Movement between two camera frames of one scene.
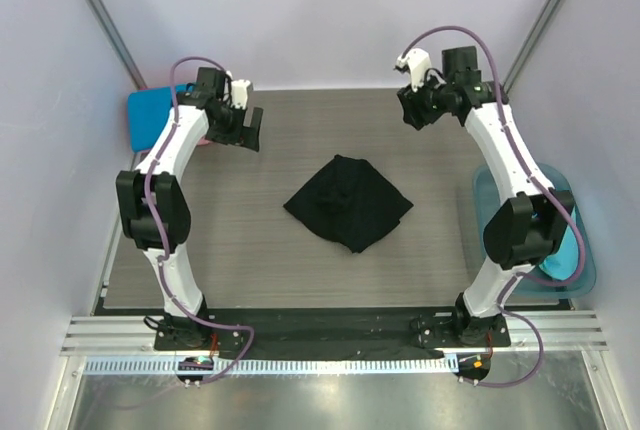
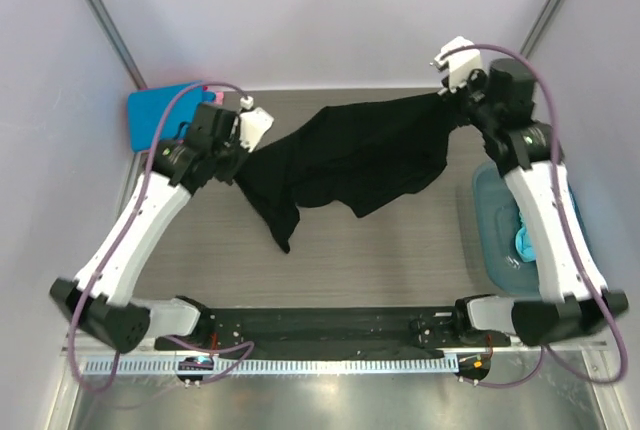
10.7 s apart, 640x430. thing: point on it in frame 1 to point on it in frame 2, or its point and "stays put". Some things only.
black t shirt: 351,202 to 340,155
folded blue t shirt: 146,111 stays put
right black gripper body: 412,107 to 460,101
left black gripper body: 230,126 to 230,159
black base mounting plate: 326,328 stays put
